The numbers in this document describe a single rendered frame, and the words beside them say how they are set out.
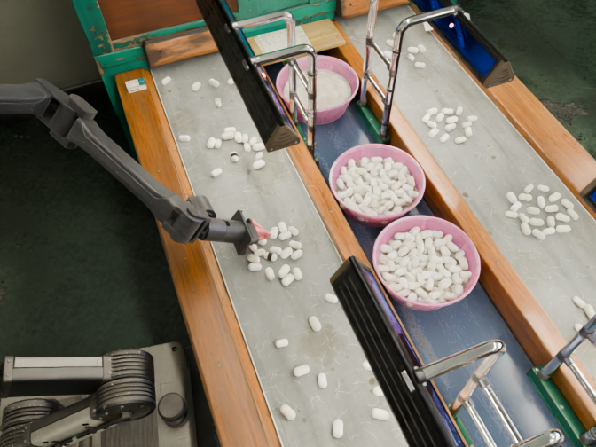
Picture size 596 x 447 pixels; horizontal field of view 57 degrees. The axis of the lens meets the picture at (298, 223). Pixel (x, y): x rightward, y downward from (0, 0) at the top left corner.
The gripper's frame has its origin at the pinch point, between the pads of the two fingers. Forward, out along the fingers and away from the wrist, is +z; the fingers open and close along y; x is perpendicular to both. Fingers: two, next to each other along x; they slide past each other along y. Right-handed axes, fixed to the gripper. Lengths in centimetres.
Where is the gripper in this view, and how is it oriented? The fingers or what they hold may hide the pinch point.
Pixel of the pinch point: (267, 235)
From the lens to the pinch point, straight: 142.4
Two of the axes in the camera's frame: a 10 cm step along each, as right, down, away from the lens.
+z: 7.4, 0.9, 6.6
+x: -5.5, 6.4, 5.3
